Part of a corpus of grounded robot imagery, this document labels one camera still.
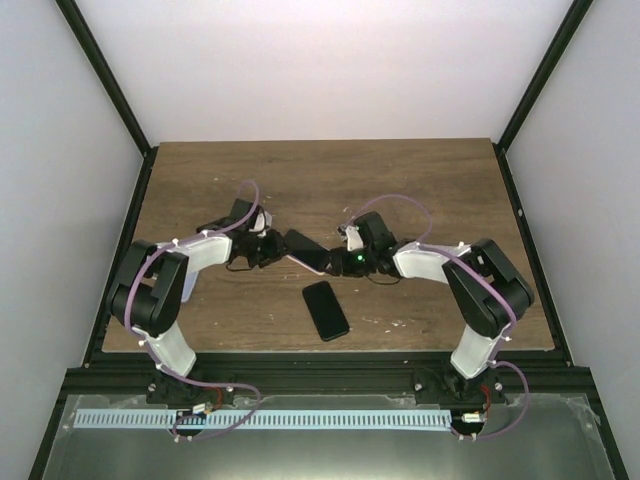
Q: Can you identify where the pink phone case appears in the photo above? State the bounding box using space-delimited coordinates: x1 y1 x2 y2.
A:
287 251 329 275

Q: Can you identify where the blue smartphone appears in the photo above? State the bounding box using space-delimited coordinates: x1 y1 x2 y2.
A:
284 229 329 256

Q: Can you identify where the black smartphone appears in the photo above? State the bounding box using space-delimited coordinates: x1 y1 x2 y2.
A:
304 282 349 340

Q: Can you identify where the black phone case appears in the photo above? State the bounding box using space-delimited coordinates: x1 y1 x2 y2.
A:
301 280 351 343

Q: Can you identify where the lavender phone case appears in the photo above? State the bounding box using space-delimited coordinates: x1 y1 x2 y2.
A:
181 272 199 303

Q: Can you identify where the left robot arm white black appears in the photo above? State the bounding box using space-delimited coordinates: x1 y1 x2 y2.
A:
106 198 285 404

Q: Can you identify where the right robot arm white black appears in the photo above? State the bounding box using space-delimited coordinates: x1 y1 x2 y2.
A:
325 211 535 403

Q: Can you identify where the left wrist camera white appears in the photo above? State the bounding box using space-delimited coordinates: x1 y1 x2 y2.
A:
249 210 273 238

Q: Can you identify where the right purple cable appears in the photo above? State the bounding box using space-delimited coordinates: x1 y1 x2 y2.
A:
342 194 531 441

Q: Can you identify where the white slotted cable duct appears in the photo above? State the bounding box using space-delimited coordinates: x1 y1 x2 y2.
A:
72 408 452 432

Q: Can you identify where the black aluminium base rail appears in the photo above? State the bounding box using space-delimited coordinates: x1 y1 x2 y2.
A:
61 351 598 406

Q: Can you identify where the left black frame post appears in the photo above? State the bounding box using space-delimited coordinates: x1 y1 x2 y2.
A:
53 0 153 156

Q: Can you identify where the black frame post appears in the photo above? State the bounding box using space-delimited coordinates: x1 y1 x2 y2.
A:
497 0 596 149
53 0 153 156

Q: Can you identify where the right black frame post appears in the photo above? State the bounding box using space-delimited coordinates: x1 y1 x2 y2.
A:
497 0 596 149

